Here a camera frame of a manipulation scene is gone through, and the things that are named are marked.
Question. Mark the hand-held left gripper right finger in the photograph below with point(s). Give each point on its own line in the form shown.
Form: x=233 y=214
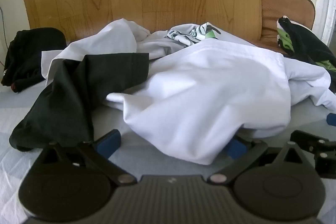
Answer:
x=236 y=148

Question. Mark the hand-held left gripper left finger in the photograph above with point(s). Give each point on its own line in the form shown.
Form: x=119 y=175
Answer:
x=109 y=142

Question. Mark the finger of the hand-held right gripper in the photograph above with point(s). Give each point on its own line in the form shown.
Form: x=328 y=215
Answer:
x=312 y=144
x=331 y=119

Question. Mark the black shirt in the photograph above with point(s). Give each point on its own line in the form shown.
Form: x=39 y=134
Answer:
x=68 y=98

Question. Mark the white shirt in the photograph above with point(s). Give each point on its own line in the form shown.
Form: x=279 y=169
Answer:
x=199 y=98

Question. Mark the black and green garment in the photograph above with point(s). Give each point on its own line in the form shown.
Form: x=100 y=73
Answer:
x=302 y=40

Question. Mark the white framed glass door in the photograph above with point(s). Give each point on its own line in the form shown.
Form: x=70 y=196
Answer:
x=325 y=16

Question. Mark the black crumpled cloth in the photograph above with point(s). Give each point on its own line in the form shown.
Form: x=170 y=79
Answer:
x=29 y=56

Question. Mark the brown cushion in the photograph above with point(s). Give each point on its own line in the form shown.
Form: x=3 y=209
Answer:
x=283 y=8

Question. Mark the white printed garment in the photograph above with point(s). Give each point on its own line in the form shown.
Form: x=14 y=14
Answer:
x=189 y=33

